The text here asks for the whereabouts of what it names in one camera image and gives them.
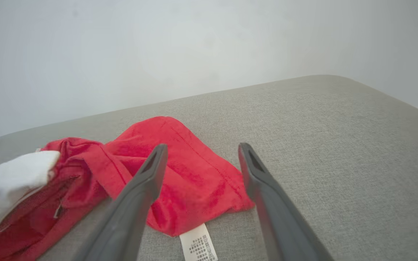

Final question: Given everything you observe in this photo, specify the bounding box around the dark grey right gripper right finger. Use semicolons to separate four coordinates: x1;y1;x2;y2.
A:
239;143;335;261

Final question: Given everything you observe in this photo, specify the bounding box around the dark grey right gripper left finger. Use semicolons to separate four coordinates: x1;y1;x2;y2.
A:
73;144;168;261

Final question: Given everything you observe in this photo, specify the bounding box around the red basketball jersey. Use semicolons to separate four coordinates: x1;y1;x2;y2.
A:
0;116;255;261

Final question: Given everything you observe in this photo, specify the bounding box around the grey fabric sofa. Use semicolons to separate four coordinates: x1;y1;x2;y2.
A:
0;75;418;261

